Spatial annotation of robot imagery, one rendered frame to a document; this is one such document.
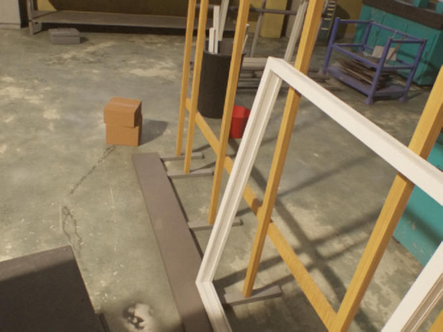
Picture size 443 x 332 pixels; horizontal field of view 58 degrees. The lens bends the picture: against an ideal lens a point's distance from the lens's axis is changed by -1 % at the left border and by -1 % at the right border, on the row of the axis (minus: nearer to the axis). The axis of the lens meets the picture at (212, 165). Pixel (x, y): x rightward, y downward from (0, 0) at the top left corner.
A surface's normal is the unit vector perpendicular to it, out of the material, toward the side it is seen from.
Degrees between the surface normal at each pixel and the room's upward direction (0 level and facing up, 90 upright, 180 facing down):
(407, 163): 82
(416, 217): 90
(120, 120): 90
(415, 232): 90
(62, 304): 0
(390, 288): 0
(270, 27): 90
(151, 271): 0
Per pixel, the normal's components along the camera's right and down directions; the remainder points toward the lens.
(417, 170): -0.92, -0.06
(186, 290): 0.12, -0.85
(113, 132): 0.03, 0.52
